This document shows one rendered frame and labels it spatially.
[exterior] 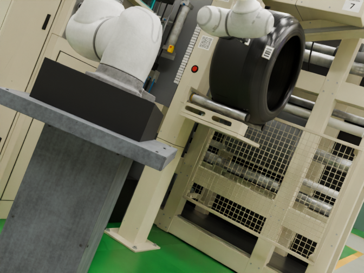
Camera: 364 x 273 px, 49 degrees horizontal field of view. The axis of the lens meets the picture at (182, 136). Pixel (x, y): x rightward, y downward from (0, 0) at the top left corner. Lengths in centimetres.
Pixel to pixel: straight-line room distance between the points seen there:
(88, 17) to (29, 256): 77
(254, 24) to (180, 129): 92
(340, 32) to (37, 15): 166
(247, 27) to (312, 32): 108
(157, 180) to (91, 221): 111
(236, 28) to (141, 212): 122
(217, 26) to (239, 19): 10
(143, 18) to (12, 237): 76
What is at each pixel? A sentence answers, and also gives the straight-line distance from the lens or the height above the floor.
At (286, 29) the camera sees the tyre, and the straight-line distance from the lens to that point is 208.
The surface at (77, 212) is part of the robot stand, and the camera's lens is 123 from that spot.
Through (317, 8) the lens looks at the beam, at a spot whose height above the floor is 164.
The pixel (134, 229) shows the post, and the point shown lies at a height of 8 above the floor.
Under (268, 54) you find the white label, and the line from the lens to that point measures 196.
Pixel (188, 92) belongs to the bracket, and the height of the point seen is 91.
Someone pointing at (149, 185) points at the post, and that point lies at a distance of 232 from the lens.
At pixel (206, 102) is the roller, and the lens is 214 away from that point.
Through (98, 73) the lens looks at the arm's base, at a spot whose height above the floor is 79.
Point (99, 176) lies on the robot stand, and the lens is 120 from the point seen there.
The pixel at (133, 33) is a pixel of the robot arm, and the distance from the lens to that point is 126.
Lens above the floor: 74
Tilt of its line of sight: 2 degrees down
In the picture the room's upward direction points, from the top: 22 degrees clockwise
